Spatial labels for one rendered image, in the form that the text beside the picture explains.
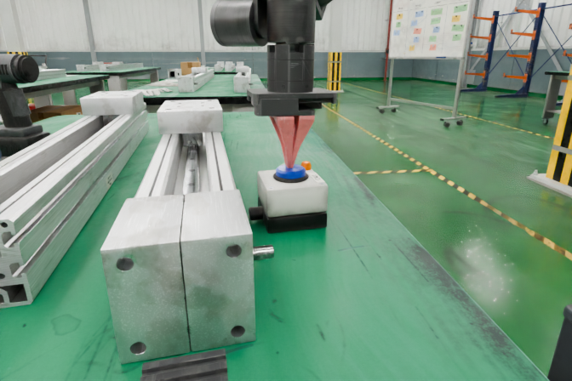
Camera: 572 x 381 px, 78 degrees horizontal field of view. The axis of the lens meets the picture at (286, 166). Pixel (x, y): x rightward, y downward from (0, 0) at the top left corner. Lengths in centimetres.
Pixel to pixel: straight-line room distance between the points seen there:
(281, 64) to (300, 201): 17
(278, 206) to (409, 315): 19
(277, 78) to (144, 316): 28
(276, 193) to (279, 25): 19
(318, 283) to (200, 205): 14
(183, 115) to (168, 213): 36
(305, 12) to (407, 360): 35
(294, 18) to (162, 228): 27
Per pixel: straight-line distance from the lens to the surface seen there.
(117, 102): 91
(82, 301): 39
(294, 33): 42
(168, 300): 28
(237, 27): 45
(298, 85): 42
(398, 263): 42
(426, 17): 623
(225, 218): 28
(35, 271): 41
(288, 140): 44
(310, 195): 45
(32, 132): 95
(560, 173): 352
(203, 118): 64
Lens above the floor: 99
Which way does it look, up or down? 17 degrees down
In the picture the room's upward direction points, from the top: straight up
